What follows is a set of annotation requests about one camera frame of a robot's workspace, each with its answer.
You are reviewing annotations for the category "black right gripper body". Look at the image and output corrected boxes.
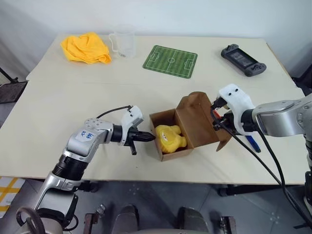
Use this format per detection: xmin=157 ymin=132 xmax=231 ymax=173
xmin=220 ymin=108 xmax=242 ymax=134

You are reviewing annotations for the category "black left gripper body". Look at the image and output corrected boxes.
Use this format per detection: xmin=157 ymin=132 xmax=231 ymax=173
xmin=124 ymin=129 xmax=140 ymax=156

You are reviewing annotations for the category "brown cardboard box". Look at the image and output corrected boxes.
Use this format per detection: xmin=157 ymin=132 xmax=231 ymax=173
xmin=149 ymin=91 xmax=234 ymax=162

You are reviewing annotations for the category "blue pen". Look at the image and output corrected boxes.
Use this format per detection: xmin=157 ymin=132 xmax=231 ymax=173
xmin=244 ymin=134 xmax=261 ymax=154

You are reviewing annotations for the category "yellow plush toy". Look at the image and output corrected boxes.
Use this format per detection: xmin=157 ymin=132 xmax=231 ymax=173
xmin=155 ymin=124 xmax=187 ymax=154

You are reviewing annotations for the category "grey handheld game controller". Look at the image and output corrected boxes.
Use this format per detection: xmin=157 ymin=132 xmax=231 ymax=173
xmin=221 ymin=44 xmax=267 ymax=78

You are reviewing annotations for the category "black table caster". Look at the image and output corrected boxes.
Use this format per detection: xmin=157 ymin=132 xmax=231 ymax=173
xmin=79 ymin=180 xmax=99 ymax=194

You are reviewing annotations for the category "green soccer field mat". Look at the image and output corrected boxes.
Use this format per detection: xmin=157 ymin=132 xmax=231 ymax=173
xmin=142 ymin=44 xmax=198 ymax=79

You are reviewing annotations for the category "dark rounded shape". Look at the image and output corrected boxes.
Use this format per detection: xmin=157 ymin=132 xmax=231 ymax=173
xmin=116 ymin=204 xmax=140 ymax=231
xmin=177 ymin=206 xmax=203 ymax=230

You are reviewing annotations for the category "black equipment beside table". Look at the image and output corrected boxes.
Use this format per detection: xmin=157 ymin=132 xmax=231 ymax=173
xmin=292 ymin=72 xmax=312 ymax=96

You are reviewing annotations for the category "clear plastic measuring cup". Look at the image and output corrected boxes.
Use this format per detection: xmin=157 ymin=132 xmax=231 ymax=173
xmin=108 ymin=24 xmax=136 ymax=59

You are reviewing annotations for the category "yellow cloth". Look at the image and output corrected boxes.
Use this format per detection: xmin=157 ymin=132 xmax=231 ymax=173
xmin=60 ymin=32 xmax=112 ymax=65

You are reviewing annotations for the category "silver robot torso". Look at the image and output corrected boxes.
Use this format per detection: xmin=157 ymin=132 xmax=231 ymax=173
xmin=15 ymin=206 xmax=78 ymax=234

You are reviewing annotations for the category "black tripod stand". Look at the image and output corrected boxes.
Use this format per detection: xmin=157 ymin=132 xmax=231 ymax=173
xmin=0 ymin=67 xmax=19 ymax=84

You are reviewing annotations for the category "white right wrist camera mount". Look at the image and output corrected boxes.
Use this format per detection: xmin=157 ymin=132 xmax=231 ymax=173
xmin=218 ymin=84 xmax=254 ymax=135

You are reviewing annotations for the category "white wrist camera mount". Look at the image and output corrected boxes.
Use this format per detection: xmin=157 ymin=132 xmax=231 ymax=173
xmin=218 ymin=84 xmax=254 ymax=135
xmin=120 ymin=105 xmax=144 ymax=147

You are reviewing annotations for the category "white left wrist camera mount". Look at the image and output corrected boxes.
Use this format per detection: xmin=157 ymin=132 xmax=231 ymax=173
xmin=120 ymin=105 xmax=144 ymax=147

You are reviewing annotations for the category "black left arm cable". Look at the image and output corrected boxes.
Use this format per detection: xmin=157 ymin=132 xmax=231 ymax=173
xmin=97 ymin=105 xmax=133 ymax=119

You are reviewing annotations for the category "metal clamp bracket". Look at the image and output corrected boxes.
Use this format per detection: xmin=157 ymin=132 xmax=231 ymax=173
xmin=84 ymin=204 xmax=107 ymax=234
xmin=218 ymin=215 xmax=236 ymax=234

